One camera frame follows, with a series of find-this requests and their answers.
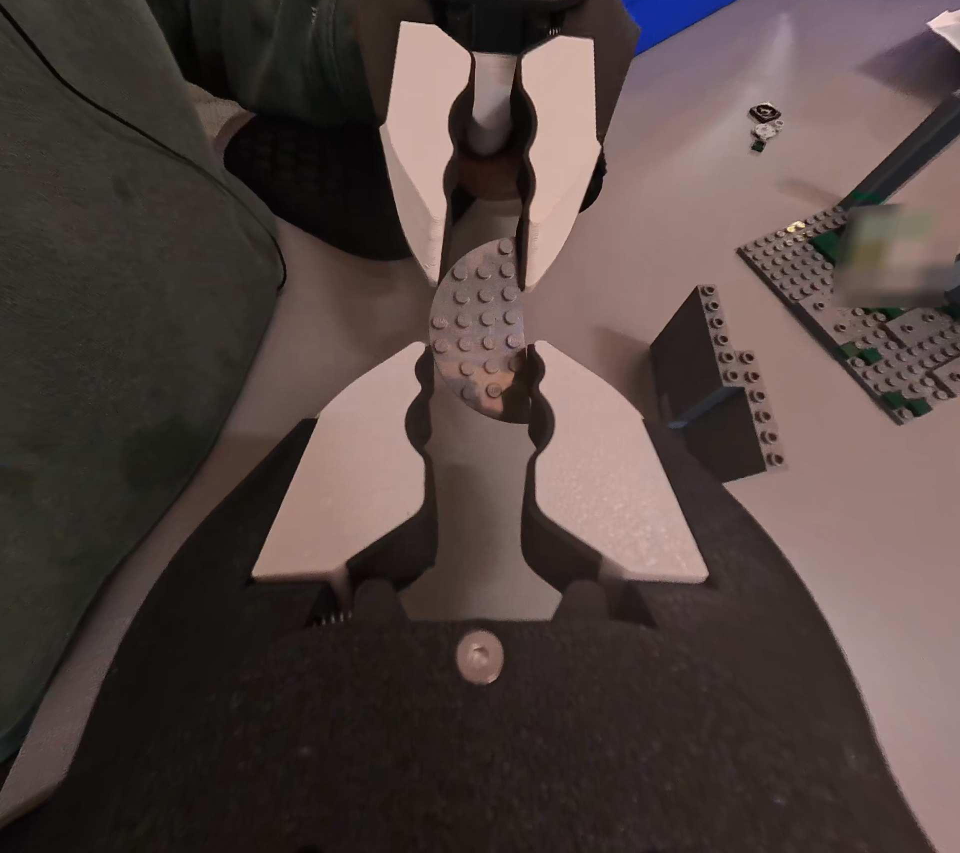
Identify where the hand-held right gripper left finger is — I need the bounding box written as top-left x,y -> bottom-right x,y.
251,341 -> 440,623

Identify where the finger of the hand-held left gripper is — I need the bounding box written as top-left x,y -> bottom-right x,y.
512,34 -> 603,293
377,20 -> 481,289

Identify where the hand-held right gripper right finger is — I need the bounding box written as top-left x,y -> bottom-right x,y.
519,340 -> 711,620

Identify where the grey stepped brick wall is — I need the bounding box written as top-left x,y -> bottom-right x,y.
648,284 -> 789,484

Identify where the dark grey half-round plate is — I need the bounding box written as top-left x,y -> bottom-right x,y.
429,238 -> 528,425

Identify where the person's left forearm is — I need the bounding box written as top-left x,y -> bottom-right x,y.
86,0 -> 393,128

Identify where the small black brick piece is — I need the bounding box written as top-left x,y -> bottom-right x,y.
748,101 -> 786,154

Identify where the person's green sweatshirt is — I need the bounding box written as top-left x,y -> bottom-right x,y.
0,0 -> 288,764

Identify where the grey brick baseplate build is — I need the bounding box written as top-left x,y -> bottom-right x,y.
737,94 -> 960,428

